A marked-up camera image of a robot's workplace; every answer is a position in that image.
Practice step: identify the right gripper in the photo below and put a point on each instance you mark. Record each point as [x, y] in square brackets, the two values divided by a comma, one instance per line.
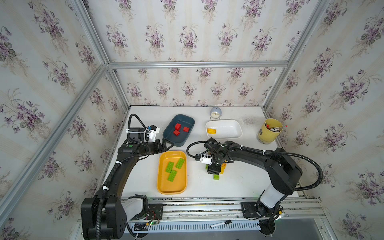
[214, 168]

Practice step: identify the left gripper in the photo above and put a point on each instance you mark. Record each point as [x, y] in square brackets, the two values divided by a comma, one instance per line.
[162, 145]

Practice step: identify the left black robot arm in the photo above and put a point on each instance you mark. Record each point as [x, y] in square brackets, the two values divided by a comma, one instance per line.
[103, 215]

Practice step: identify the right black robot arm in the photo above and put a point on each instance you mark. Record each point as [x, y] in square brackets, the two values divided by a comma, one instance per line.
[284, 173]

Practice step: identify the yellow lego brick pile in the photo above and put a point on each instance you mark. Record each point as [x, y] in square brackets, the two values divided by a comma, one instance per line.
[223, 167]

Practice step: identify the dark teal plastic bin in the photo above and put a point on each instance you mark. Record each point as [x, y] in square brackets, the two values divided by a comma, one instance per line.
[180, 140]

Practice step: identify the yellow plastic tray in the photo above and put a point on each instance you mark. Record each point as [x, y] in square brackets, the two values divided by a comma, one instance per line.
[179, 185]

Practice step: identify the white plastic bin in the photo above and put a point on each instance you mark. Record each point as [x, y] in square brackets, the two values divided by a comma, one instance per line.
[226, 129]

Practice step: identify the light blue desk clock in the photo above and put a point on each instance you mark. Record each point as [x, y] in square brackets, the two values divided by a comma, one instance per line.
[215, 114]

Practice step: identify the yellow pen cup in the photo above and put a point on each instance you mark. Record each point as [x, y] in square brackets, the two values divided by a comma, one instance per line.
[270, 130]

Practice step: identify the black marker pen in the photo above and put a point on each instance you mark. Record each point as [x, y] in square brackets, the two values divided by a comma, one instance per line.
[220, 224]

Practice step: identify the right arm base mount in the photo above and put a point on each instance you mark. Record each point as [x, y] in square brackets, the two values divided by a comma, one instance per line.
[250, 210]

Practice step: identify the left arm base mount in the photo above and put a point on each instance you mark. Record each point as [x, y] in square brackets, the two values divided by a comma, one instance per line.
[153, 212]

